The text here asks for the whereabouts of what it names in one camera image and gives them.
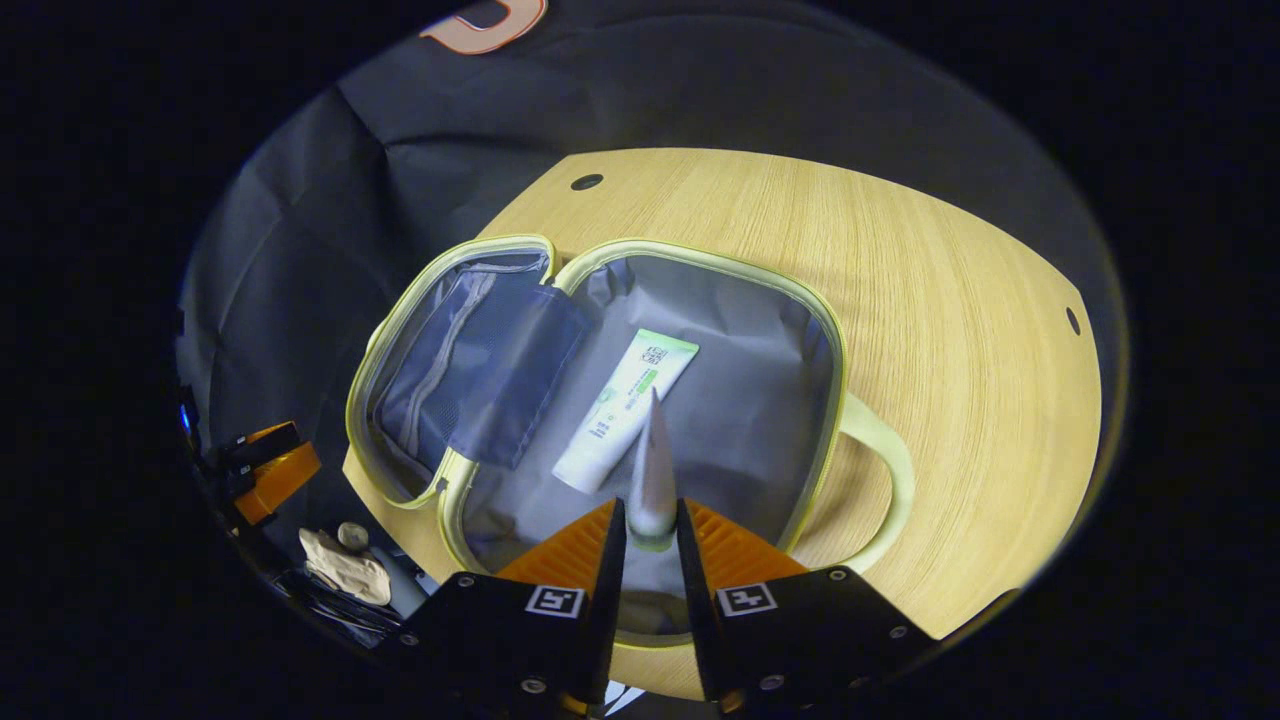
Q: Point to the beige crumpled cloth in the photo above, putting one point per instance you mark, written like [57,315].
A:
[345,572]

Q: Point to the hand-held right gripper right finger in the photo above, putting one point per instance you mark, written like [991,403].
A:
[695,600]

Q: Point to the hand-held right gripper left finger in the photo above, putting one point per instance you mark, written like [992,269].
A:
[608,600]

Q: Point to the pale yellow soft suitcase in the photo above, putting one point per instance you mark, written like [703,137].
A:
[760,400]

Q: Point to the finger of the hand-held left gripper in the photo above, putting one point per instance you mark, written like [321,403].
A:
[280,485]
[262,445]

